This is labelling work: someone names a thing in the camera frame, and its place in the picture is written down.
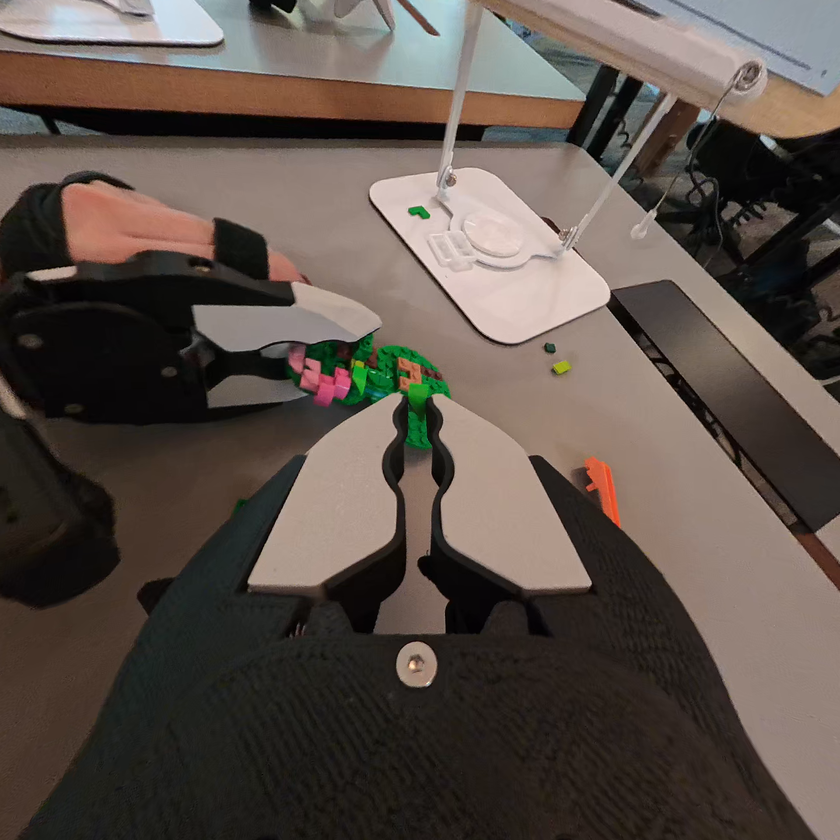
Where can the orange lego brick separator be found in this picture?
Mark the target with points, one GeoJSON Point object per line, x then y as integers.
{"type": "Point", "coordinates": [604, 489]}

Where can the black and white device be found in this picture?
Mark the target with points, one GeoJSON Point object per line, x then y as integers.
{"type": "Point", "coordinates": [364, 12]}

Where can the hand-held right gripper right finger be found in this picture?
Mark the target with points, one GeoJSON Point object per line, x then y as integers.
{"type": "Point", "coordinates": [505, 518]}

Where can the bright green lego stem piece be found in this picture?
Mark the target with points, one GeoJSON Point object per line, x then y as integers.
{"type": "Point", "coordinates": [418, 399]}

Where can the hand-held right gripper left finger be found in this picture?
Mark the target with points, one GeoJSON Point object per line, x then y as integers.
{"type": "Point", "coordinates": [334, 512]}

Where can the grey table with wooden edge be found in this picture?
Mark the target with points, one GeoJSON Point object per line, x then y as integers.
{"type": "Point", "coordinates": [295, 72]}
{"type": "Point", "coordinates": [787, 59]}

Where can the black office chair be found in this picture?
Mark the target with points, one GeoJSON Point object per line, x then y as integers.
{"type": "Point", "coordinates": [774, 216]}

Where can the white desk stand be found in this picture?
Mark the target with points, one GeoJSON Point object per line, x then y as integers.
{"type": "Point", "coordinates": [98, 26]}
{"type": "Point", "coordinates": [525, 289]}

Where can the green lego plate build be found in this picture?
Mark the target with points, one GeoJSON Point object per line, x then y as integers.
{"type": "Point", "coordinates": [387, 367]}

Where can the brown wooden stick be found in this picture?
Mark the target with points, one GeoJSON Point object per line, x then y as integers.
{"type": "Point", "coordinates": [420, 18]}

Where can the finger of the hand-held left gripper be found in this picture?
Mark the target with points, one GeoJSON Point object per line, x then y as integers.
{"type": "Point", "coordinates": [282, 321]}
{"type": "Point", "coordinates": [249, 390]}

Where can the person's left hand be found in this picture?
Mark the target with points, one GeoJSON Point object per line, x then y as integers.
{"type": "Point", "coordinates": [131, 220]}

